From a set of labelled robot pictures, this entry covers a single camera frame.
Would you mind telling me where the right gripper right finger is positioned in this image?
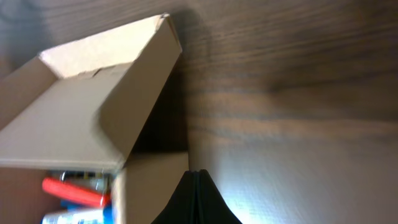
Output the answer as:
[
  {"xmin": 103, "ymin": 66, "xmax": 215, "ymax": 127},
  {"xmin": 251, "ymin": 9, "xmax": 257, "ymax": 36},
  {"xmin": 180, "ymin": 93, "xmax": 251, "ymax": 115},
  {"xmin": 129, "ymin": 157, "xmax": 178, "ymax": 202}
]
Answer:
[{"xmin": 196, "ymin": 169, "xmax": 242, "ymax": 224}]

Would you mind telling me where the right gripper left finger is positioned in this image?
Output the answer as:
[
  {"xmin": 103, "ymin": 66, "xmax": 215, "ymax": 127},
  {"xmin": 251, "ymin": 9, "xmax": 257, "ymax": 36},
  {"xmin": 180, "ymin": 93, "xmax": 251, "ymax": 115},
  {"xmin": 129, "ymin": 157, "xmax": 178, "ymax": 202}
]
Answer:
[{"xmin": 152, "ymin": 171, "xmax": 196, "ymax": 224}]

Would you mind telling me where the blue whiteboard marker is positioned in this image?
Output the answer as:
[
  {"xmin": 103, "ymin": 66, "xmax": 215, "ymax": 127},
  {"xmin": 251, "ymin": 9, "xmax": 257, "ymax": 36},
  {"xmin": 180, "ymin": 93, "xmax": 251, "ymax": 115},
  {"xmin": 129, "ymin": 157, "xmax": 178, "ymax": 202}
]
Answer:
[{"xmin": 42, "ymin": 206, "xmax": 114, "ymax": 224}]

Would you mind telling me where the cardboard box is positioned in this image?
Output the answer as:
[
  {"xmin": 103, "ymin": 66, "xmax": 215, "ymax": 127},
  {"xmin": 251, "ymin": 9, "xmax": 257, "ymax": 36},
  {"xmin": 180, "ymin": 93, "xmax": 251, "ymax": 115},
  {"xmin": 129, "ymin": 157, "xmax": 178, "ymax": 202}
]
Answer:
[{"xmin": 1, "ymin": 14, "xmax": 188, "ymax": 223}]

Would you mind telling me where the blue magnetic whiteboard eraser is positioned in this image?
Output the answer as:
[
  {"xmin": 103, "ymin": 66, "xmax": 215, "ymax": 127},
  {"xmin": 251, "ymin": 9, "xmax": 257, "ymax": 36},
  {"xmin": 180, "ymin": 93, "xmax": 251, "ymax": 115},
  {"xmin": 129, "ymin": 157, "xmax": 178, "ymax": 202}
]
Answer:
[{"xmin": 60, "ymin": 200, "xmax": 81, "ymax": 210}]

